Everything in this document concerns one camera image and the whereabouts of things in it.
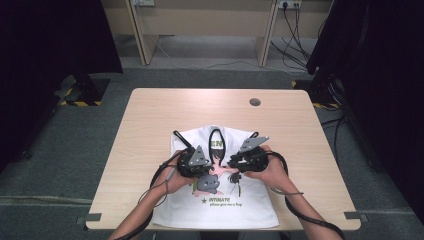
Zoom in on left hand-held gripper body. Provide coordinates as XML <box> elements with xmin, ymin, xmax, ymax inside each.
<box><xmin>176</xmin><ymin>144</ymin><xmax>212</xmax><ymax>178</ymax></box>

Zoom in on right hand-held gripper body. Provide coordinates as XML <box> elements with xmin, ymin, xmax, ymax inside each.
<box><xmin>238</xmin><ymin>135</ymin><xmax>270</xmax><ymax>174</ymax></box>

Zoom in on white printed tank top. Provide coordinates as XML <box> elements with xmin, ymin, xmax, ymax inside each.
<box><xmin>152</xmin><ymin>124</ymin><xmax>280</xmax><ymax>230</ymax></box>

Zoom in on person's right hand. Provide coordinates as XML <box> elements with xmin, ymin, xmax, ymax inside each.
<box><xmin>244</xmin><ymin>144</ymin><xmax>296</xmax><ymax>194</ymax></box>

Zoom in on person's left hand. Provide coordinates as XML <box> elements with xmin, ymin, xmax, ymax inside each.
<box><xmin>159</xmin><ymin>149</ymin><xmax>198</xmax><ymax>195</ymax></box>

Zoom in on yellow black hazard tape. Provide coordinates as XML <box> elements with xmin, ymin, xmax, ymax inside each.
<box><xmin>59</xmin><ymin>87</ymin><xmax>103</xmax><ymax>108</ymax></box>
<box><xmin>291</xmin><ymin>79</ymin><xmax>341</xmax><ymax>110</ymax></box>

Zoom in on black stand base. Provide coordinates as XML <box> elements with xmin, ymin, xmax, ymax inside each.
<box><xmin>71</xmin><ymin>71</ymin><xmax>111</xmax><ymax>104</ymax></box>
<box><xmin>294</xmin><ymin>74</ymin><xmax>344</xmax><ymax>106</ymax></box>

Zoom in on black curtain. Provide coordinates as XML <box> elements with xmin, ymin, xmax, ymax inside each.
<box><xmin>0</xmin><ymin>0</ymin><xmax>123</xmax><ymax>174</ymax></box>
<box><xmin>306</xmin><ymin>0</ymin><xmax>424</xmax><ymax>224</ymax></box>

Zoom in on thin grey left gripper cable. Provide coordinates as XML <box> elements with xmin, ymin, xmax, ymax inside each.
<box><xmin>138</xmin><ymin>166</ymin><xmax>178</xmax><ymax>209</ymax></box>

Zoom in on thin grey gripper cable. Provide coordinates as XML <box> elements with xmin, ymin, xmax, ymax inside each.
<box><xmin>269</xmin><ymin>187</ymin><xmax>305</xmax><ymax>196</ymax></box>
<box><xmin>138</xmin><ymin>166</ymin><xmax>178</xmax><ymax>209</ymax></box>

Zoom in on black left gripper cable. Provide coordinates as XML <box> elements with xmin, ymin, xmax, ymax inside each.
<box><xmin>114</xmin><ymin>151</ymin><xmax>188</xmax><ymax>240</ymax></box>

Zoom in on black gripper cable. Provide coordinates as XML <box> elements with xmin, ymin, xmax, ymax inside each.
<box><xmin>266</xmin><ymin>151</ymin><xmax>346</xmax><ymax>240</ymax></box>
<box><xmin>114</xmin><ymin>151</ymin><xmax>188</xmax><ymax>240</ymax></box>

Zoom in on thin grey right gripper cable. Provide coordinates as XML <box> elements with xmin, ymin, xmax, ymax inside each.
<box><xmin>269</xmin><ymin>187</ymin><xmax>305</xmax><ymax>196</ymax></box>

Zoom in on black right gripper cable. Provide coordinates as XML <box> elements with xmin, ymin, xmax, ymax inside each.
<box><xmin>266</xmin><ymin>151</ymin><xmax>346</xmax><ymax>240</ymax></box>

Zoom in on black floor cables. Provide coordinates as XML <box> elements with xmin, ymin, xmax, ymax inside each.
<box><xmin>321</xmin><ymin>114</ymin><xmax>348</xmax><ymax>164</ymax></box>

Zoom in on grey table bracket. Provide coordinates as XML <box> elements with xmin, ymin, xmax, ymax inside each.
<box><xmin>75</xmin><ymin>213</ymin><xmax>103</xmax><ymax>226</ymax></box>
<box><xmin>344</xmin><ymin>211</ymin><xmax>369</xmax><ymax>224</ymax></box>

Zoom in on white floor cable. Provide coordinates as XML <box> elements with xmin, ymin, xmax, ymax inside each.
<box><xmin>146</xmin><ymin>31</ymin><xmax>301</xmax><ymax>73</ymax></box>

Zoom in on black power cables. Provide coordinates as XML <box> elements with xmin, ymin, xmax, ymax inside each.
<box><xmin>269</xmin><ymin>2</ymin><xmax>329</xmax><ymax>72</ymax></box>

